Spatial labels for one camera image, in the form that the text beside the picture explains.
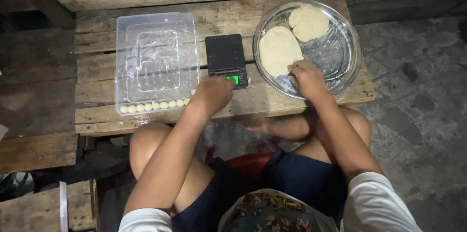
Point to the person's left hand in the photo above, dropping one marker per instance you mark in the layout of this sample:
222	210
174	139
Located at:
211	95

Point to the person's right hand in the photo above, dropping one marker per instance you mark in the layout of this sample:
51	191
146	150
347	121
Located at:
309	80

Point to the person's left fingers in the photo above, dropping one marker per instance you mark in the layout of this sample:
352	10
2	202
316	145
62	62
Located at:
226	81

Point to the person's right fingers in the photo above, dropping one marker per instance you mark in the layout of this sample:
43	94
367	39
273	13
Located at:
293	73

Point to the large dough piece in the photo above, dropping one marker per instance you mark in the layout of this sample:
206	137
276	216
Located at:
279	51

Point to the black digital kitchen scale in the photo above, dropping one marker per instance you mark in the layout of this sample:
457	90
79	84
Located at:
226	58

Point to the round steel tray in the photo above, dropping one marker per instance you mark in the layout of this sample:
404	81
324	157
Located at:
328	53

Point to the lumpy dough piece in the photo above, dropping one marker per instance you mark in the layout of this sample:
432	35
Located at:
309	22

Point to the wooden pallet table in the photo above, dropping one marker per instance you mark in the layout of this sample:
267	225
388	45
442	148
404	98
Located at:
219	13

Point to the clear plastic container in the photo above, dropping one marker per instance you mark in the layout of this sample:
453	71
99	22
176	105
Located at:
156	62

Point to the row of small dough balls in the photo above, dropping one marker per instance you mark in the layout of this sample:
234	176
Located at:
155	105

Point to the red plastic stool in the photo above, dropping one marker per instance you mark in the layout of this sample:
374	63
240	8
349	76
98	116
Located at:
251	162

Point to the wooden bench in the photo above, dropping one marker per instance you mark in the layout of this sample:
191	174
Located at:
34	115

